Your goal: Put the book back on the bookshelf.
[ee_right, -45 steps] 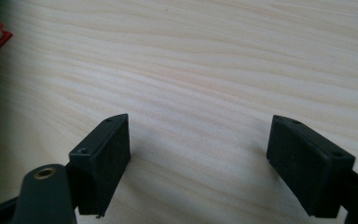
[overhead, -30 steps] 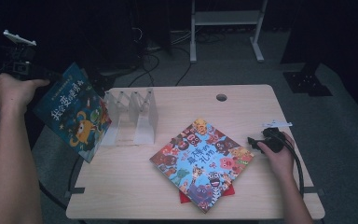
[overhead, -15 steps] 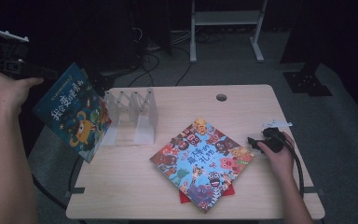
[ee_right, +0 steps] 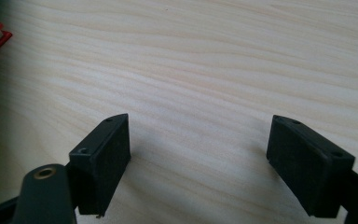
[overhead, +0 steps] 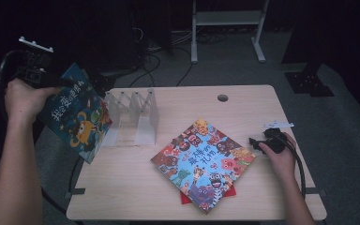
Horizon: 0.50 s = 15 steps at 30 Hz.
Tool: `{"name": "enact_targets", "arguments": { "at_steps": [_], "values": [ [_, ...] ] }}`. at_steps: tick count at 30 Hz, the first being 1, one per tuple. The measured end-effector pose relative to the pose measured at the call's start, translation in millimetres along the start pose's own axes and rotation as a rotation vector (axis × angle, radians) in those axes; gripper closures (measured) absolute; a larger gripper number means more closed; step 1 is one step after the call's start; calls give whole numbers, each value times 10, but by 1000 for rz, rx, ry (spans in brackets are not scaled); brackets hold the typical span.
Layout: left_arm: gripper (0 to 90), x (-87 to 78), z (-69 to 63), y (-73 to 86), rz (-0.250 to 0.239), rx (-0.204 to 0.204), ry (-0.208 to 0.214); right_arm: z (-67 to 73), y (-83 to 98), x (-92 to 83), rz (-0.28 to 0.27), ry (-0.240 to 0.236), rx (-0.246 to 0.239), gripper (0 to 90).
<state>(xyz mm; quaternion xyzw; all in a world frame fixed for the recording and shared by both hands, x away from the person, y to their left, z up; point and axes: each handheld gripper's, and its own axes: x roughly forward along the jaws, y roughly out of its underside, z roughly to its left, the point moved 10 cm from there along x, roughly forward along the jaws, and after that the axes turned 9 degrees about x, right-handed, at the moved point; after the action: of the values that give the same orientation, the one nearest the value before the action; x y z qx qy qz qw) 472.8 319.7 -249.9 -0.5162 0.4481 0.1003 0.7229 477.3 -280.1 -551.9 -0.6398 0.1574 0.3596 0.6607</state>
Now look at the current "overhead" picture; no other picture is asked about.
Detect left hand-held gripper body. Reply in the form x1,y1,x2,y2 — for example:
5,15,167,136
12,36,63,90

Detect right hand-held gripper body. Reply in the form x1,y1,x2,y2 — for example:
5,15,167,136
262,120,295,155

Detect dark blue monster picture book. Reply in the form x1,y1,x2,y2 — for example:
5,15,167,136
37,62,113,165

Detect blue animal picture book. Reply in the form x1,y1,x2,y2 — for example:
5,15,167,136
149,118,257,216

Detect translucent expandable book stand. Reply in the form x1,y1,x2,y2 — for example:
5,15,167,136
101,87,160,147

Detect red picture book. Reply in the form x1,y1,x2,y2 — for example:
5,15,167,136
179,183,237,206

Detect person's right hand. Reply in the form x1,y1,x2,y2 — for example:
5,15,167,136
258,132,297,181

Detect person's left hand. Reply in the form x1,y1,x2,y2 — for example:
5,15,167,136
4,78,62,125

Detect black stand base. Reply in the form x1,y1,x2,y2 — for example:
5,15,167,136
282,60,336,98

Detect grey tape strip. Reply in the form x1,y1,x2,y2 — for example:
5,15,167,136
64,187,86,200
304,186,328,198

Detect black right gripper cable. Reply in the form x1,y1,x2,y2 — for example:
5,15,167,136
280,136,308,199

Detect black floor cable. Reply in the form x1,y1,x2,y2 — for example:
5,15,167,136
175,46,195,87
128,52,162,89

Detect black cable under table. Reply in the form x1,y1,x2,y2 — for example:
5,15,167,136
40,155,86,218

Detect white metal stand frame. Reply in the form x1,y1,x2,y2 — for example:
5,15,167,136
190,0,271,65

